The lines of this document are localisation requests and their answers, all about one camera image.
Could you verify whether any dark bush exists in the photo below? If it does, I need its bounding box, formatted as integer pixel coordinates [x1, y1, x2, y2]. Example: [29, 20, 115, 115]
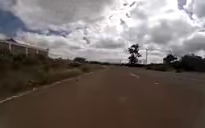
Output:
[72, 56, 88, 64]

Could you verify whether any tall dark tree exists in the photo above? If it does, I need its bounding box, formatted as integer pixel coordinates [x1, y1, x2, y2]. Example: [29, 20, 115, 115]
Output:
[127, 43, 143, 66]

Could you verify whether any dry grass verge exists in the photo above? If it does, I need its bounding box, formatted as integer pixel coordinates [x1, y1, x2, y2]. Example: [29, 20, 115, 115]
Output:
[0, 52, 108, 103]
[143, 63, 185, 73]

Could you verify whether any white dashed centre line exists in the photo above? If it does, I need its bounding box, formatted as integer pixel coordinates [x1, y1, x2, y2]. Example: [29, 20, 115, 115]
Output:
[128, 68, 141, 80]

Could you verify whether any wall with pale posts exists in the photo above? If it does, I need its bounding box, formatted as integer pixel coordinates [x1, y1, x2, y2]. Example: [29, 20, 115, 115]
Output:
[0, 37, 50, 58]

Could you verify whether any reddish brown asphalt road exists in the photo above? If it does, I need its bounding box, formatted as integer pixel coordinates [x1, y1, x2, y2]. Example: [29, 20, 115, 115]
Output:
[0, 65, 205, 128]

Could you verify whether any row of dark bushes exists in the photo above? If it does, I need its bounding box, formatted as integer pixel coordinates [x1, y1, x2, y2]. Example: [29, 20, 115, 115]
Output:
[162, 52, 205, 73]

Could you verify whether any white left edge line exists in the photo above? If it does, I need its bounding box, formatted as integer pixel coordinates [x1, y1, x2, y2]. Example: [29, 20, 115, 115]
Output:
[0, 71, 95, 107]

